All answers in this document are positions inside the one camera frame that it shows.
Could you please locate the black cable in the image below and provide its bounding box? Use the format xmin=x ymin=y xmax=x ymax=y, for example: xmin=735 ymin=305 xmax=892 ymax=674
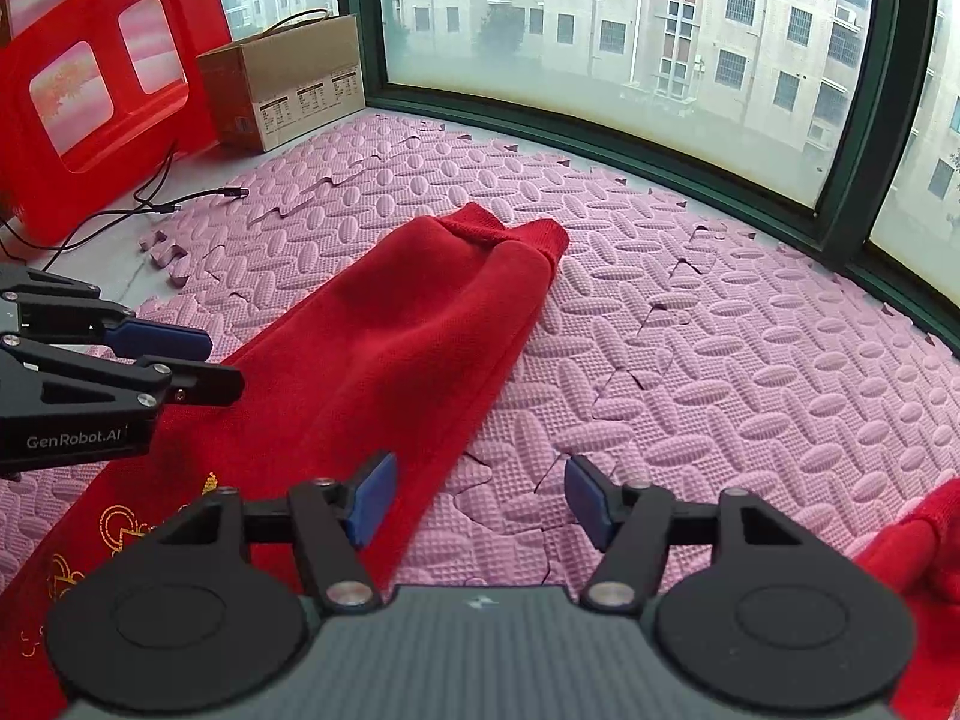
xmin=133 ymin=136 xmax=249 ymax=203
xmin=0 ymin=199 xmax=182 ymax=271

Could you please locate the red plastic chair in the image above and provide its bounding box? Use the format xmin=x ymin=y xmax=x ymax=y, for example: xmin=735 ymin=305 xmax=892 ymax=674
xmin=0 ymin=0 xmax=230 ymax=235

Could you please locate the brown cardboard box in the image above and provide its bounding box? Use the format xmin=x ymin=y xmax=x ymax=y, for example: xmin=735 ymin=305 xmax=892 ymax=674
xmin=196 ymin=13 xmax=368 ymax=154

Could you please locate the red knit sweater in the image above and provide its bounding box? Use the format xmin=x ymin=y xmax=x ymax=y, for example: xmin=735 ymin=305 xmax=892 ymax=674
xmin=0 ymin=202 xmax=960 ymax=720

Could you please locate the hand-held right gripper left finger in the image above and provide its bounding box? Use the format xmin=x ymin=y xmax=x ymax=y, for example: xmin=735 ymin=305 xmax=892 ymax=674
xmin=154 ymin=452 xmax=398 ymax=610

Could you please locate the dark green window frame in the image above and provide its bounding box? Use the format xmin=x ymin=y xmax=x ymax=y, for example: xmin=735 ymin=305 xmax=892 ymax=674
xmin=330 ymin=0 xmax=960 ymax=359

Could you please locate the beige apartment building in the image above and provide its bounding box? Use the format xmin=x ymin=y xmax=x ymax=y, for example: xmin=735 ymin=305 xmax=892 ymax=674
xmin=214 ymin=0 xmax=960 ymax=241

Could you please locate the pink foam floor mat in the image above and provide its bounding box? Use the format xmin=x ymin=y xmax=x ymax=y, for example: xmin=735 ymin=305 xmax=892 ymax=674
xmin=0 ymin=112 xmax=960 ymax=720

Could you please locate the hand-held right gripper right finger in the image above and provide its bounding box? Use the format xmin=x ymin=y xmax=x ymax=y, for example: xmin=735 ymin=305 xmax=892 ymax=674
xmin=564 ymin=454 xmax=824 ymax=610

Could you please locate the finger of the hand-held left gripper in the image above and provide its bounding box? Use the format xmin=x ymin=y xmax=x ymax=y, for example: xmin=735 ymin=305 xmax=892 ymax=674
xmin=0 ymin=334 xmax=247 ymax=425
xmin=0 ymin=265 xmax=213 ymax=362

